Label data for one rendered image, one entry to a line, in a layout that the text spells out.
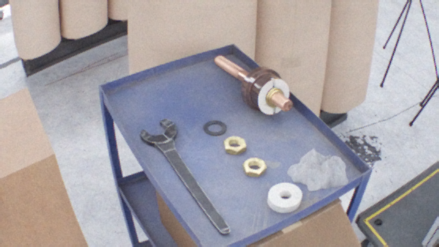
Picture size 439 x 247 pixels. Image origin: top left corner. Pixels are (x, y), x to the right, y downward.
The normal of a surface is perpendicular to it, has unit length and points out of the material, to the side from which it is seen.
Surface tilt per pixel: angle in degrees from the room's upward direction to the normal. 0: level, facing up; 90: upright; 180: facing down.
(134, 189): 0
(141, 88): 0
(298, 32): 90
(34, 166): 90
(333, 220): 26
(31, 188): 90
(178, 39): 90
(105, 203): 0
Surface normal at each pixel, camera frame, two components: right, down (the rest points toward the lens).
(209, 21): 0.55, 0.53
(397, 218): 0.03, -0.78
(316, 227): 0.25, -0.47
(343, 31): -0.11, 0.62
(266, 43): -0.40, 0.56
